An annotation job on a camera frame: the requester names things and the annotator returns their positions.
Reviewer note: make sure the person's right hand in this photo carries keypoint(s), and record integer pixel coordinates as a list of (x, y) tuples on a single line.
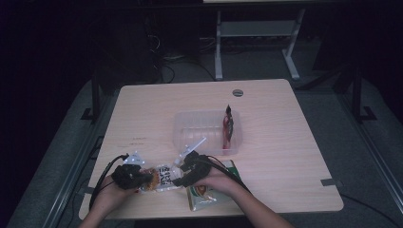
[(221, 182)]

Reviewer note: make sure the clear red packet orange block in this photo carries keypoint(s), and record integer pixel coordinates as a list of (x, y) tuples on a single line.
[(163, 180)]

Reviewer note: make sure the white metal desk frame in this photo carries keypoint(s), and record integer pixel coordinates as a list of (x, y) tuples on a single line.
[(218, 47)]

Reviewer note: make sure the black red packet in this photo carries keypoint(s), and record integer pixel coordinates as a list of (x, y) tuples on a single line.
[(227, 126)]

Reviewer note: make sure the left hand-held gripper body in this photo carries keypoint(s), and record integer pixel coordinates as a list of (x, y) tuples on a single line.
[(128, 177)]

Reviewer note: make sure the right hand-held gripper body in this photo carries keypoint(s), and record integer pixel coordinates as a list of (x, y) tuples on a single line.
[(199, 167)]

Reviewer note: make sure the green white packet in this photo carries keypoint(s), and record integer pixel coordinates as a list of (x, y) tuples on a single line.
[(206, 198)]

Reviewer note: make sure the clear plastic container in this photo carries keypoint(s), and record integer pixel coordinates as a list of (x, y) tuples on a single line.
[(196, 129)]

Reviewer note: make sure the person's left hand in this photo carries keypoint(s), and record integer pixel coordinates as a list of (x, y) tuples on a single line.
[(111, 194)]

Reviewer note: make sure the black metal stand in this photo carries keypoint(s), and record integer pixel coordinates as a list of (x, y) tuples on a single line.
[(95, 101), (357, 95)]

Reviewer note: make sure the grey tape piece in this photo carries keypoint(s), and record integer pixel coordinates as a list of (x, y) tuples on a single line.
[(328, 182)]

